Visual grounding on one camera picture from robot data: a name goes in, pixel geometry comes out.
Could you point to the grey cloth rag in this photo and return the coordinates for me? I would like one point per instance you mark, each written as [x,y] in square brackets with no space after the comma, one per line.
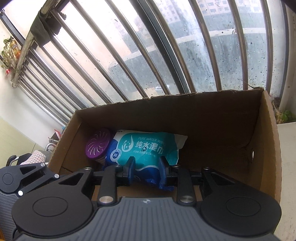
[42,25]

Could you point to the purple lid air freshener jar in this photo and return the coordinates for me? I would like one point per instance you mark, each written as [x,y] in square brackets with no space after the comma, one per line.
[98,144]

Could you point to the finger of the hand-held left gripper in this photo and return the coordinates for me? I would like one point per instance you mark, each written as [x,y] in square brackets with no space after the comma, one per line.
[34,178]

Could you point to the orange bottle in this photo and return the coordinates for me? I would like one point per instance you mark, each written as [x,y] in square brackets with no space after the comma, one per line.
[15,48]

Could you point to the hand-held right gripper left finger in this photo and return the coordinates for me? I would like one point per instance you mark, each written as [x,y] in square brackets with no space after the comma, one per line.
[131,169]

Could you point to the checkered cloth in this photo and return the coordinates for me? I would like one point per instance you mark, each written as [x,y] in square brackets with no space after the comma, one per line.
[34,157]

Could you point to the metal window railing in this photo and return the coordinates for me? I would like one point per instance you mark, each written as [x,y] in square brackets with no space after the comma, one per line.
[22,58]

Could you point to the leggy potted plant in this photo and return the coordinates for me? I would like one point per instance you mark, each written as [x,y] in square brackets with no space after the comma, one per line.
[8,54]

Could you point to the wheelchair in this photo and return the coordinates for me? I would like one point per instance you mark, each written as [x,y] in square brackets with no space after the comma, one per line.
[11,160]

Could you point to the blue wet wipes pack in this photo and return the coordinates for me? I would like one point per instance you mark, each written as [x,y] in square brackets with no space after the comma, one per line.
[148,148]

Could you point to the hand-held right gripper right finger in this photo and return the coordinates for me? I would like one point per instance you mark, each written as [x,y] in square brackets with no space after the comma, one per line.
[163,171]

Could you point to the brown cardboard box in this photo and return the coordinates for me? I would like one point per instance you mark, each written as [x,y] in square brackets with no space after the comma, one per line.
[208,129]

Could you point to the dark window frame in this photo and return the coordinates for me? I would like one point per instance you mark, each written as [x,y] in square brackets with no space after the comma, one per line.
[172,62]

